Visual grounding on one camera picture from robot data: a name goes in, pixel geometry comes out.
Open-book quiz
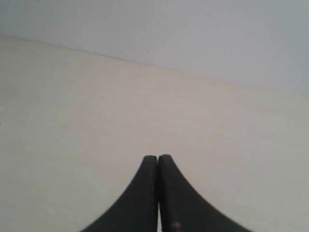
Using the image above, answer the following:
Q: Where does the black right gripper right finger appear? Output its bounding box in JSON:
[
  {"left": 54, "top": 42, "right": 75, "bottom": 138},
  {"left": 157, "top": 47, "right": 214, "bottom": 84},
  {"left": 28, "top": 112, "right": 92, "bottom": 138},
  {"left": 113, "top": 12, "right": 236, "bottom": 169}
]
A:
[{"left": 158, "top": 155, "right": 249, "bottom": 232}]

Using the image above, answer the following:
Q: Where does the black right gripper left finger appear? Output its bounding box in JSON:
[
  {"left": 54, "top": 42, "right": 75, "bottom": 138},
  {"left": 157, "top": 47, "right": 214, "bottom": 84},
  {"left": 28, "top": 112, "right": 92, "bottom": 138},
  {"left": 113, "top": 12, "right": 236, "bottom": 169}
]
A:
[{"left": 83, "top": 156, "right": 158, "bottom": 232}]

